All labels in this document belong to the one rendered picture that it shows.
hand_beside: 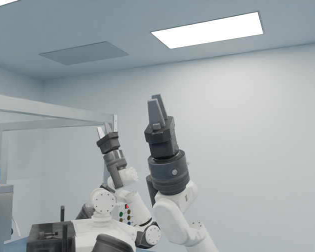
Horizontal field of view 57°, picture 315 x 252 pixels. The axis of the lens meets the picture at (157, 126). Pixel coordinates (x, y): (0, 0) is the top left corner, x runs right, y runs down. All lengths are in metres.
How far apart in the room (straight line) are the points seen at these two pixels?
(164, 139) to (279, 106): 3.63
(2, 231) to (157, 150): 0.96
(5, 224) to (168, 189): 0.92
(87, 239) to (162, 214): 0.27
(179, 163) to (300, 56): 3.76
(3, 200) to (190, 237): 0.92
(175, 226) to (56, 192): 5.15
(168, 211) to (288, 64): 3.75
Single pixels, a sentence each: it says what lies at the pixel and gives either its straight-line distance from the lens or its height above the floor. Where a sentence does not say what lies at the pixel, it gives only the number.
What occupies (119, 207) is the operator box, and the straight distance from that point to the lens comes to 1.78.
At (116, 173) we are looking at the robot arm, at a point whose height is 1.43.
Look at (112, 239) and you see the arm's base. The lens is 0.75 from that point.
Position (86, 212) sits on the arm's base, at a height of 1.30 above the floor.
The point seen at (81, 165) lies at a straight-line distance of 1.59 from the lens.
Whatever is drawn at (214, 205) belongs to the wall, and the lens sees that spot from 4.33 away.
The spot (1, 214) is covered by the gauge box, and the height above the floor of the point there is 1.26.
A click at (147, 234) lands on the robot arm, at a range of 1.27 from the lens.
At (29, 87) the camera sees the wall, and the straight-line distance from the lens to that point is 5.90.
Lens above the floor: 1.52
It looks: 5 degrees up
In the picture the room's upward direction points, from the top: straight up
